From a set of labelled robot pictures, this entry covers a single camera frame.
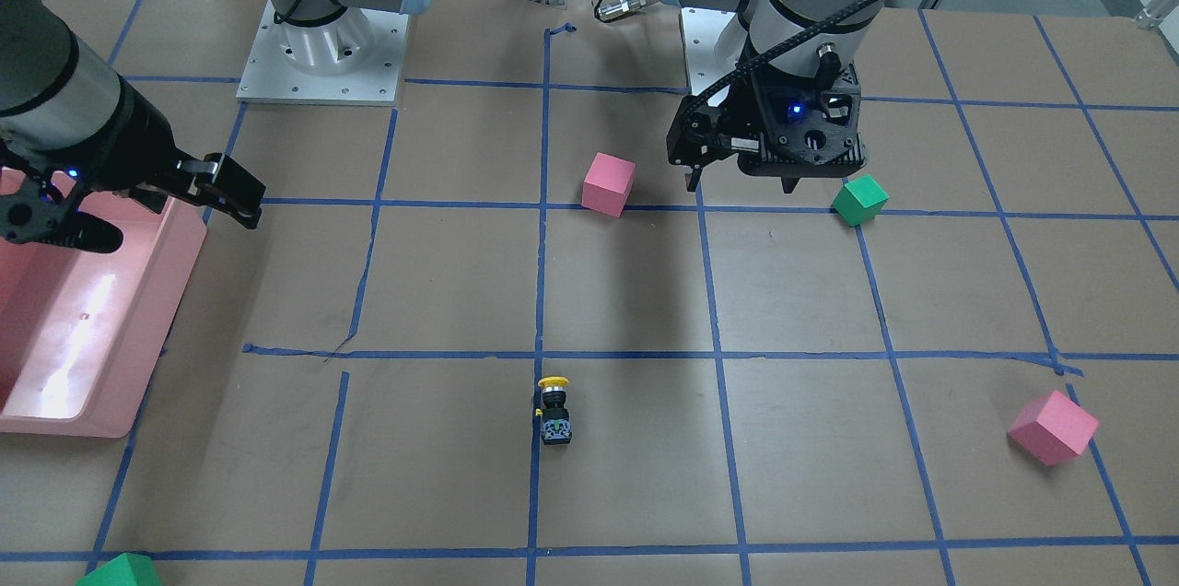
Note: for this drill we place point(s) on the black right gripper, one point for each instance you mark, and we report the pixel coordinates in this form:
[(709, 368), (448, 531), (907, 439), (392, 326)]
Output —
[(140, 146)]

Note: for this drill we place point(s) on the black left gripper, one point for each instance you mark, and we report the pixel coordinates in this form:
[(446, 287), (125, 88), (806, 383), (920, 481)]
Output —
[(734, 118)]

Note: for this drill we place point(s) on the yellow push button switch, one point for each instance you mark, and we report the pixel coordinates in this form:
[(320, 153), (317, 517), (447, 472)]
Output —
[(555, 420)]

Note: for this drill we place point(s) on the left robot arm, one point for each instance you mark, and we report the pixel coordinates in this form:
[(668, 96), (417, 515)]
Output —
[(798, 37)]

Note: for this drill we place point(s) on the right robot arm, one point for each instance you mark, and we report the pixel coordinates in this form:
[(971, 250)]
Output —
[(73, 126)]

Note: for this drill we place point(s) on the green cube near left arm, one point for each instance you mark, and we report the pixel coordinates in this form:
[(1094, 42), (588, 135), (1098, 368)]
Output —
[(860, 200)]

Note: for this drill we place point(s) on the pink cube near centre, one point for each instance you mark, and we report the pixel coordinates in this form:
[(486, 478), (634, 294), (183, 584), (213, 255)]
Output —
[(608, 184)]

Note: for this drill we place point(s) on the pink cube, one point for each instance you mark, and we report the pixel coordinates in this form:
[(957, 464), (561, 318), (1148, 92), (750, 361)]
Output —
[(1053, 429), (608, 184)]

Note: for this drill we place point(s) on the pink plastic bin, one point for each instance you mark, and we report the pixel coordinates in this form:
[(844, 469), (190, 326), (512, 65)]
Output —
[(83, 331)]

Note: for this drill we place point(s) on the green cube near bin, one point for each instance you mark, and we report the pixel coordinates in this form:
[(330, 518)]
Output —
[(127, 569)]

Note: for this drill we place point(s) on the pink cube far side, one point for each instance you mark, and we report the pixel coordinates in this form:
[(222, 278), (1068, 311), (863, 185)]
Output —
[(1053, 429)]

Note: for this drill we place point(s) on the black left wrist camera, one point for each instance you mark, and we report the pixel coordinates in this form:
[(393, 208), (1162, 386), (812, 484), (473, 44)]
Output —
[(810, 123)]

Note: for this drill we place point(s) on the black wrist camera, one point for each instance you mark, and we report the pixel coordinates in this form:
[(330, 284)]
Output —
[(47, 207), (810, 123)]

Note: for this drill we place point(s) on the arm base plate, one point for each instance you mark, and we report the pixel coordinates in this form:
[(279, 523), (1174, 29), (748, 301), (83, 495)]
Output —
[(712, 45), (355, 61)]

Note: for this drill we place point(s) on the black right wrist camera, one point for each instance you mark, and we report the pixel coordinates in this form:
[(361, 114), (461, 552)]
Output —
[(47, 207)]

